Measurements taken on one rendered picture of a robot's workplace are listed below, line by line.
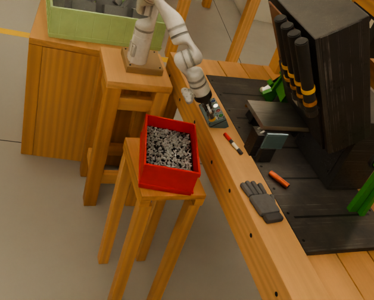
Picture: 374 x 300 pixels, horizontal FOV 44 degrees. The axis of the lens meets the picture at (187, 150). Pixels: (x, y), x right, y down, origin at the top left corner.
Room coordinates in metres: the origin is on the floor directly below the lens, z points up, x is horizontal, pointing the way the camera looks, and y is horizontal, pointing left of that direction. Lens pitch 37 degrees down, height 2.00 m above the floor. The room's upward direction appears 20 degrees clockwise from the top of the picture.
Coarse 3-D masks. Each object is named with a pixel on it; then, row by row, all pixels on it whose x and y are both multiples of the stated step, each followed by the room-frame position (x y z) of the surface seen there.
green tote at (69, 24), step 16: (48, 0) 2.30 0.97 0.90; (48, 16) 2.23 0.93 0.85; (64, 16) 2.15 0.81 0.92; (80, 16) 2.19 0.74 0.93; (96, 16) 2.22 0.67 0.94; (112, 16) 2.26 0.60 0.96; (160, 16) 2.51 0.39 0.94; (48, 32) 2.13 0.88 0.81; (64, 32) 2.16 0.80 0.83; (80, 32) 2.20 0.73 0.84; (96, 32) 2.23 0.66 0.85; (112, 32) 2.27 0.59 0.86; (128, 32) 2.31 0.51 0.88; (160, 32) 2.39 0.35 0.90; (160, 48) 2.39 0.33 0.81
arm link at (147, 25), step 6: (150, 6) 1.99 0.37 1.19; (144, 12) 1.99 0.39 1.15; (150, 12) 1.99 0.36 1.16; (156, 12) 2.00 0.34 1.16; (144, 18) 2.05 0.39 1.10; (150, 18) 2.02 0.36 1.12; (156, 18) 2.01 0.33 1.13; (138, 24) 2.00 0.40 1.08; (144, 24) 2.00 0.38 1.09; (150, 24) 1.99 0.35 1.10; (138, 30) 1.99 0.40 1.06; (144, 30) 1.99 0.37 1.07; (150, 30) 2.00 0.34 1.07
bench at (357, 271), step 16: (208, 64) 2.26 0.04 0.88; (224, 64) 2.32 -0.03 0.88; (240, 64) 2.39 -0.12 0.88; (272, 80) 2.35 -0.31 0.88; (320, 256) 1.17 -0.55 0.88; (336, 256) 1.20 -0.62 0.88; (352, 256) 1.22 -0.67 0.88; (368, 256) 1.25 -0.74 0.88; (320, 272) 1.10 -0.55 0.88; (336, 272) 1.12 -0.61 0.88; (352, 272) 1.15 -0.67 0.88; (368, 272) 1.17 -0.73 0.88; (336, 288) 1.05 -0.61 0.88; (352, 288) 1.08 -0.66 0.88; (368, 288) 1.10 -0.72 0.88
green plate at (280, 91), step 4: (280, 76) 1.75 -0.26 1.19; (280, 80) 1.76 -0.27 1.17; (276, 84) 1.76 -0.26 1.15; (280, 84) 1.76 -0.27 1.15; (272, 88) 1.77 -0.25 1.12; (276, 88) 1.77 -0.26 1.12; (280, 88) 1.75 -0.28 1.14; (276, 92) 1.78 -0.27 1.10; (280, 92) 1.74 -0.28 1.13; (284, 92) 1.72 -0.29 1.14; (280, 96) 1.73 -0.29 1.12; (284, 96) 1.71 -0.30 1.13; (280, 100) 1.72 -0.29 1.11; (284, 100) 1.71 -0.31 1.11
